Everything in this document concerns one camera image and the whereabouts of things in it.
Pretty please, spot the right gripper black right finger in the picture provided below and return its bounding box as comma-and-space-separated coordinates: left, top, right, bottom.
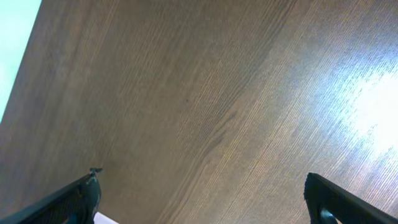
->
303, 172, 397, 224

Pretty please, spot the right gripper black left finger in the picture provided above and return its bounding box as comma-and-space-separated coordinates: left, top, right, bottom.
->
1, 168, 102, 224

